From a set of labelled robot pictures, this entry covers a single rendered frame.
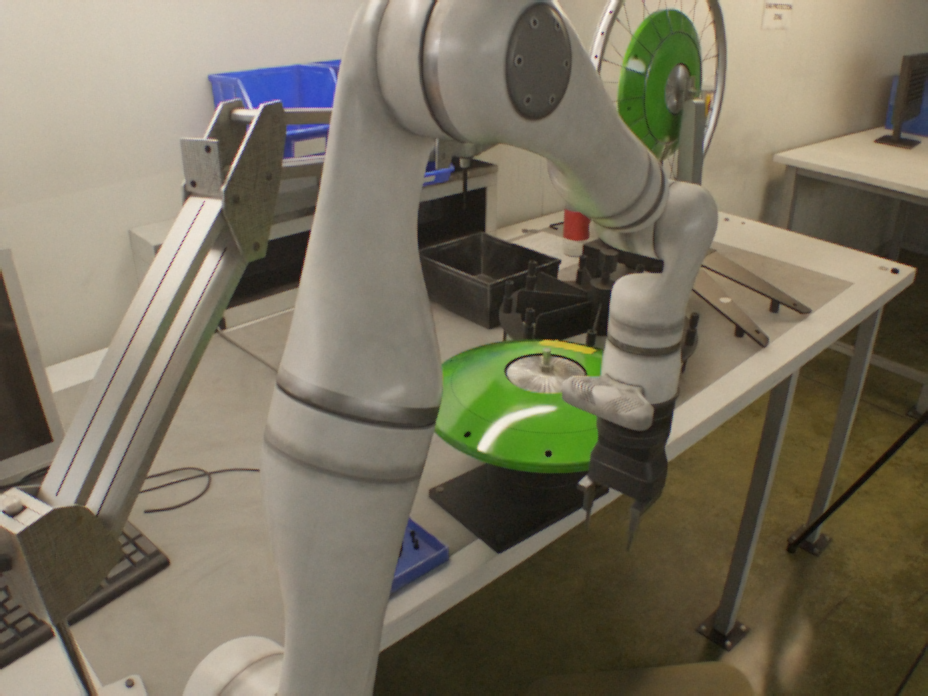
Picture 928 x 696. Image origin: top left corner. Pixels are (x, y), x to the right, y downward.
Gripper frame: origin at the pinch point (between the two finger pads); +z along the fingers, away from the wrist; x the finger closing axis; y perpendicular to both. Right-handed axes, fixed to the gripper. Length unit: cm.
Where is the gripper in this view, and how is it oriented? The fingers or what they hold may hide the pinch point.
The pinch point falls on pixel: (607, 539)
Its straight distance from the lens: 83.6
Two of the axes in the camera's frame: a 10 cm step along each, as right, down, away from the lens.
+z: 0.0, 8.9, 4.5
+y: 6.6, -3.4, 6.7
